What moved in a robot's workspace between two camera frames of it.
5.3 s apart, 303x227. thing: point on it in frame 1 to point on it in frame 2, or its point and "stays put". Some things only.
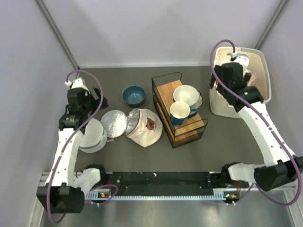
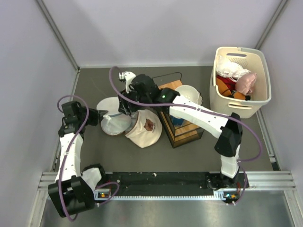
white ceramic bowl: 186,93 stays put
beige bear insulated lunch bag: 141,125 stays put
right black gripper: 212,82 to 124,108
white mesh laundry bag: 95,137 to 115,123
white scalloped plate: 200,101 stays put
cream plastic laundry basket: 258,64 stays put
